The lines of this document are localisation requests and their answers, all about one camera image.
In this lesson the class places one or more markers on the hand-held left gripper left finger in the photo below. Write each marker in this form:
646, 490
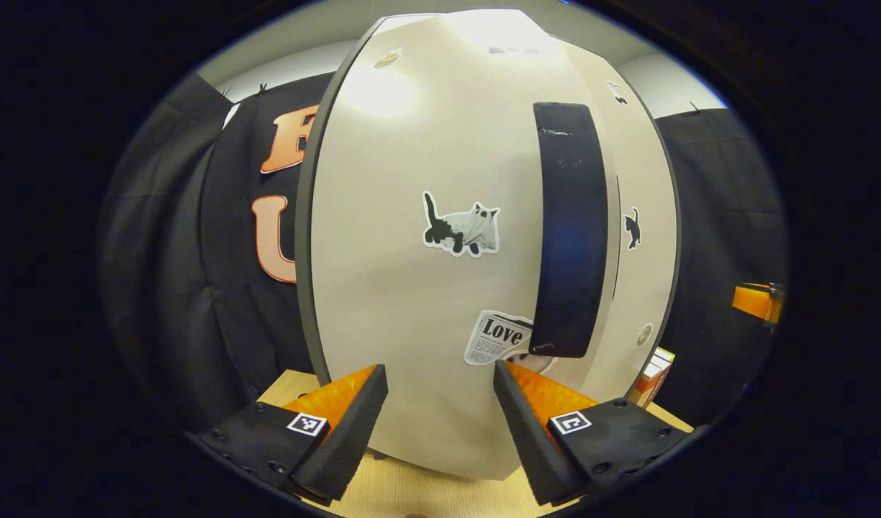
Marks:
354, 439

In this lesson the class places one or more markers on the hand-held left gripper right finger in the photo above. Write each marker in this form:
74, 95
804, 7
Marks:
530, 439

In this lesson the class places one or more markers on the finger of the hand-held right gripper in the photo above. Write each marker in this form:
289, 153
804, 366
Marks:
753, 301

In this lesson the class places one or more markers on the white shoe cabinet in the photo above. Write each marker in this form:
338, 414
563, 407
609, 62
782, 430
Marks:
301, 237

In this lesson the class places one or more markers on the black backdrop cloth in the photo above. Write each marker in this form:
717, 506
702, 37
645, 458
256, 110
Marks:
181, 288
721, 230

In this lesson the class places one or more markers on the orange white box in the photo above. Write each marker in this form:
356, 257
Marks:
653, 378

